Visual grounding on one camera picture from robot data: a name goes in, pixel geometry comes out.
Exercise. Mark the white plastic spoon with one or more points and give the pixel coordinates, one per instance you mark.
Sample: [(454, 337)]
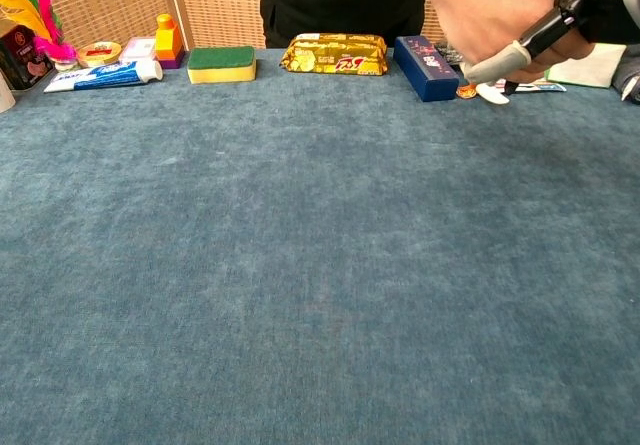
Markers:
[(492, 94)]

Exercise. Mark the green yellow sponge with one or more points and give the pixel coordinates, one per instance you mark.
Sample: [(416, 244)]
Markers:
[(221, 65)]

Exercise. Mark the woven rattan folding screen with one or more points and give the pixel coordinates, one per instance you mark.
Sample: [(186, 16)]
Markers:
[(110, 5)]

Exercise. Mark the gold biscuit pack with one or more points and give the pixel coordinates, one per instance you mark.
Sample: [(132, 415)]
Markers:
[(335, 55)]

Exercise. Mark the green white tissue box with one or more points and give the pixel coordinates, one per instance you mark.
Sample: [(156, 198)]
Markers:
[(585, 70)]

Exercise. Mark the white printed card pack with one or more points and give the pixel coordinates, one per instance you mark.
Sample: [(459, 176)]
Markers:
[(540, 86)]

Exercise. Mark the pink white small box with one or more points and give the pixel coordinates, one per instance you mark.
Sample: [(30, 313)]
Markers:
[(138, 50)]

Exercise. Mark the dark blue long box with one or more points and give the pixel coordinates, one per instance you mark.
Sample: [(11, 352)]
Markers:
[(425, 67)]

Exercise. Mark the colourful feather shuttlecock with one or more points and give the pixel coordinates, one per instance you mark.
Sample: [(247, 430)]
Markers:
[(42, 15)]

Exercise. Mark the blue velvet tablecloth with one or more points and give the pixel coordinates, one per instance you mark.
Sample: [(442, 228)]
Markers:
[(320, 245)]

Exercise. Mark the dark tin with red label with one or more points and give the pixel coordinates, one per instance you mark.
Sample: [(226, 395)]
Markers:
[(22, 57)]

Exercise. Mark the orange yellow purple toy block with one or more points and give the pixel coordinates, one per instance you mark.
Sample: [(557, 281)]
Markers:
[(169, 40)]

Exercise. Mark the person's right hand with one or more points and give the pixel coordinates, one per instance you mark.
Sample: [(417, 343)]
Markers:
[(490, 10)]

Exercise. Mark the small orange candy wrapper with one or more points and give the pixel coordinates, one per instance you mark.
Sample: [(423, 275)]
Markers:
[(467, 91)]

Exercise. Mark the grey folded cloth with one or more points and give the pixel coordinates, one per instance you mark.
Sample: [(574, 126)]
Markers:
[(630, 72)]

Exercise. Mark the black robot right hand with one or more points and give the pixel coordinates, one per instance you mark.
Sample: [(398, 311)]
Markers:
[(605, 5)]

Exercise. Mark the silver foil packet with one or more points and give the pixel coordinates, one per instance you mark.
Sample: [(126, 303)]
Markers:
[(447, 52)]

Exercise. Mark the blue white toothpaste tube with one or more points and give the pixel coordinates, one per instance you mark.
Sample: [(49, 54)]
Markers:
[(100, 75)]

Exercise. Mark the round gold red tin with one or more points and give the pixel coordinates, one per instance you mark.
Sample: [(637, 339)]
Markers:
[(100, 54)]

